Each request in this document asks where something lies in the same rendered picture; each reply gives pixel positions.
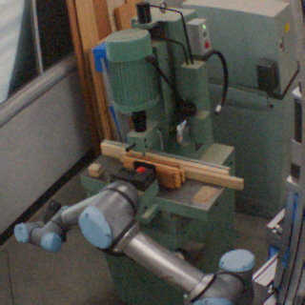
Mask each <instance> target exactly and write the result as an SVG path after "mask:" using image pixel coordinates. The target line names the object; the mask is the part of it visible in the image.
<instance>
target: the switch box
mask: <svg viewBox="0 0 305 305"><path fill-rule="evenodd" d="M203 25H204V26H205V29H206V30H204V29H202V26H203ZM203 30H204V31H203ZM186 32H187V35H188V38H189V41H190V45H191V50H192V54H195V55H200V56H202V55H204V54H205V53H206V52H208V51H210V50H211V48H212V47H211V41H210V35H209V28H208V25H207V20H206V19H193V20H192V21H190V22H188V23H186ZM204 32H206V33H207V36H206V37H207V38H206V39H205V40H204V38H205V36H204ZM207 42H209V44H210V46H209V49H208V50H207V51H206V49H207V48H206V46H205V44H206V43H207Z"/></svg>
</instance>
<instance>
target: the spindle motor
mask: <svg viewBox="0 0 305 305"><path fill-rule="evenodd" d="M105 44H106V52H107V55H108V56H107V58H108V63H109V66H108V67H109V72H110V79H111V84H112V97H113V105H114V107H115V108H116V109H117V110H119V111H123V112H139V111H143V110H146V109H148V108H152V107H153V106H155V105H156V103H157V102H158V101H159V95H158V89H157V83H156V77H155V67H154V65H153V64H152V63H148V62H147V61H146V60H145V57H146V55H149V54H152V55H153V48H152V43H151V34H150V33H149V32H148V31H147V30H143V29H142V30H140V29H130V30H122V31H116V32H114V33H112V34H110V35H109V36H108V37H106V40H105Z"/></svg>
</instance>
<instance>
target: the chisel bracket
mask: <svg viewBox="0 0 305 305"><path fill-rule="evenodd" d="M146 122H147V128H148V129H147V130H145V131H144V132H135V131H134V130H132V131H131V132H130V133H129V134H127V138H128V143H129V147H130V146H131V145H132V144H134V143H135V144H136V146H135V147H133V148H130V150H131V151H135V152H140V153H144V152H145V151H146V150H147V149H148V148H149V147H150V146H151V145H152V144H154V143H155V142H156V141H157V139H159V138H160V137H159V135H158V134H156V131H157V130H158V129H160V124H159V122H157V121H152V120H148V119H147V121H146Z"/></svg>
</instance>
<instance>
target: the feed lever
mask: <svg viewBox="0 0 305 305"><path fill-rule="evenodd" d="M145 60H146V61H147V62H148V63H152V64H153V65H154V67H155V69H156V70H157V71H158V72H159V74H161V75H162V78H163V79H164V80H165V82H166V83H168V85H169V86H170V88H171V90H172V91H173V92H174V93H175V95H176V96H177V97H178V100H179V101H180V104H179V112H180V114H181V115H182V116H188V117H194V114H195V112H197V110H196V105H195V104H194V102H189V101H184V99H183V98H182V97H181V96H180V94H179V93H178V92H177V90H176V88H175V87H174V86H173V84H172V83H171V82H170V81H169V79H168V77H167V76H166V74H164V73H163V71H162V70H161V69H160V68H159V67H158V65H157V64H156V63H155V56H154V55H152V54H149V55H146V57H145Z"/></svg>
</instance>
